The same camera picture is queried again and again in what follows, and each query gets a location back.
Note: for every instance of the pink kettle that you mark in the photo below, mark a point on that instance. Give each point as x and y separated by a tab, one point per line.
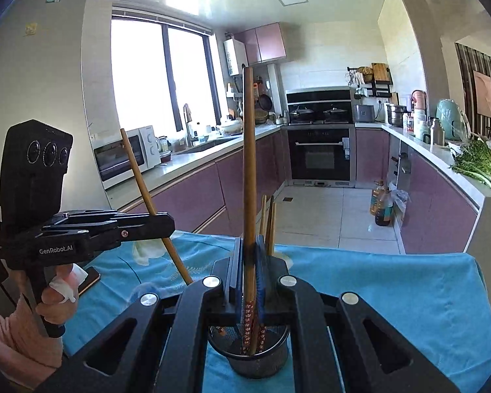
419	99

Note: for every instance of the black built-in oven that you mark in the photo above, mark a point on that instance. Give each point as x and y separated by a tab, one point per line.
321	155

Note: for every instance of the white microwave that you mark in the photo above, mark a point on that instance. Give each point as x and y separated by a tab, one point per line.
122	159

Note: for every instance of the white casserole pot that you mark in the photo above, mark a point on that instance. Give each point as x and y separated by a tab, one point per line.
231	127

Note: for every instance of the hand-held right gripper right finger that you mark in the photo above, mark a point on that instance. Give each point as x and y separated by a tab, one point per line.
262	290

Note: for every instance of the grey refrigerator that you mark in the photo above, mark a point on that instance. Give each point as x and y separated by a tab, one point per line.
37	82

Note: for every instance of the long pink lower cabinets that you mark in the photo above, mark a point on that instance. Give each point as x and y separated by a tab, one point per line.
212	188

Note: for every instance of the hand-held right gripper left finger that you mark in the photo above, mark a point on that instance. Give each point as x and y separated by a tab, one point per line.
240	286

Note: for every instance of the floral-tipped wooden chopstick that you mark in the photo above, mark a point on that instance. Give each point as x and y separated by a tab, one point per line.
139	180
249	151

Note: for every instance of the steel sink faucet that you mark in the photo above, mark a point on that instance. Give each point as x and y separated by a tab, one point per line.
187	127

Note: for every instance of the silver toaster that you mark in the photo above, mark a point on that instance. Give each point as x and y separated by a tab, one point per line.
364	114

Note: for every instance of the wooden cutting board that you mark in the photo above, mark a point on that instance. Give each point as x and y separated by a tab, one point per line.
379	72

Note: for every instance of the pink upper cabinets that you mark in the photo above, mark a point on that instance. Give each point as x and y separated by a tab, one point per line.
264	43

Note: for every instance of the white gas water heater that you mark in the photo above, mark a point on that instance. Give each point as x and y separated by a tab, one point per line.
235	57

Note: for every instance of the pink wall picture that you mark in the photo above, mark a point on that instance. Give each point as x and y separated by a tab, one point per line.
483	94

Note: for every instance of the kitchen window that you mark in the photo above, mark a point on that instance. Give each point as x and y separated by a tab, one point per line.
155	77

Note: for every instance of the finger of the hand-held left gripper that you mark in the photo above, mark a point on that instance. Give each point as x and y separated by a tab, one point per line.
86	216
143	229

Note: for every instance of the phone with brown case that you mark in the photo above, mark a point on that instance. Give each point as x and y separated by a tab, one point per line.
89	279

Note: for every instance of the bunch of wooden chopsticks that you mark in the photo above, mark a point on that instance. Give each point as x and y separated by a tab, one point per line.
272	229

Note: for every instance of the steel thermos bottle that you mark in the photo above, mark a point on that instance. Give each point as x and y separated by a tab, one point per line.
436	132

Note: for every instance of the black stove hood unit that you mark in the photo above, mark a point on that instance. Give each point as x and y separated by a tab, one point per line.
318	97

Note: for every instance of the pink peninsula lower cabinets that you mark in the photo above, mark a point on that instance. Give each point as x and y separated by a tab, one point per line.
433	208

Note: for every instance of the stainless steel stockpot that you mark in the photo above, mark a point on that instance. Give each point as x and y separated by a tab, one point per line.
396	116

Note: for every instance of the green leafy vegetables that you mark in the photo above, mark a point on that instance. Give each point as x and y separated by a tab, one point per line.
480	166

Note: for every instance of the dark oil bottle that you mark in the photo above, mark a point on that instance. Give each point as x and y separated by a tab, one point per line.
384	211

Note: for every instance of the black lidded pot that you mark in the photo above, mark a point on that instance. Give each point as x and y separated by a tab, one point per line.
335	114
302	114

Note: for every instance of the black wall rack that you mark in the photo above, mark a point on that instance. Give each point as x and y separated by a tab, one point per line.
376	88

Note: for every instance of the yellow fridge sticker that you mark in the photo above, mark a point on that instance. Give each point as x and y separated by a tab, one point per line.
31	28

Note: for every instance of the blue floral tablecloth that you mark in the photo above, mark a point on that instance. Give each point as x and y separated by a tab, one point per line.
392	294

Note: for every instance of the person's left hand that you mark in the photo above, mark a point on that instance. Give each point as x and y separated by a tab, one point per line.
59	286

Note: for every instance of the narrow pink lower cabinet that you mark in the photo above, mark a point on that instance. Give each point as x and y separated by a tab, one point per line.
371	155

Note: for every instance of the black mesh cup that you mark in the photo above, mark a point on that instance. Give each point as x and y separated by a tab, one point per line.
253	366

